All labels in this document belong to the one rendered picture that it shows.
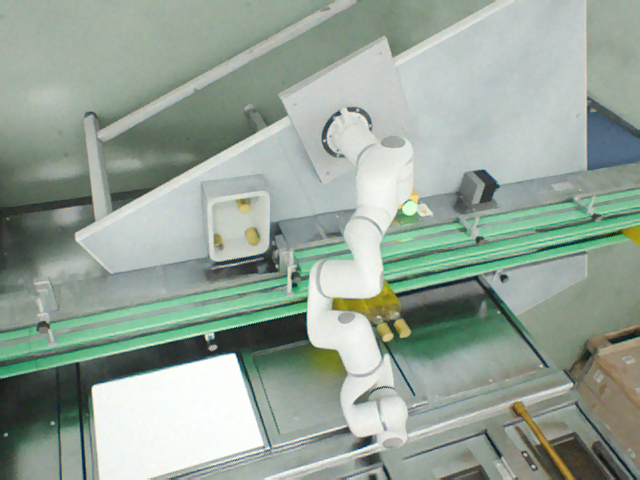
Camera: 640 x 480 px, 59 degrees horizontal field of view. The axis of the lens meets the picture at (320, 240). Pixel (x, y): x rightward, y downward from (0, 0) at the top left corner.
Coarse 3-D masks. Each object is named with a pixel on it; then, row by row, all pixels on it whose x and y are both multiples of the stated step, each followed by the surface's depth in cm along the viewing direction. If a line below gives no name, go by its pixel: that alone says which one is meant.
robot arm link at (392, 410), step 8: (384, 400) 133; (392, 400) 133; (400, 400) 133; (384, 408) 132; (392, 408) 131; (400, 408) 131; (384, 416) 131; (392, 416) 131; (400, 416) 131; (384, 424) 131; (392, 424) 131; (400, 424) 132; (384, 432) 136; (392, 432) 135; (400, 432) 135; (384, 440) 136; (392, 440) 136; (400, 440) 137
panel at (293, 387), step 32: (256, 352) 170; (288, 352) 172; (320, 352) 173; (384, 352) 174; (96, 384) 157; (256, 384) 161; (288, 384) 163; (320, 384) 164; (416, 384) 165; (256, 416) 153; (288, 416) 155; (320, 416) 156; (96, 448) 143; (256, 448) 146
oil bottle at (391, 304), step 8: (384, 280) 177; (384, 288) 174; (384, 296) 171; (392, 296) 171; (384, 304) 169; (392, 304) 169; (400, 304) 170; (384, 312) 169; (392, 312) 168; (400, 312) 169
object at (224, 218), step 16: (256, 192) 154; (208, 208) 151; (224, 208) 162; (256, 208) 166; (208, 224) 155; (224, 224) 166; (240, 224) 168; (256, 224) 170; (224, 240) 169; (240, 240) 170; (224, 256) 165; (240, 256) 166
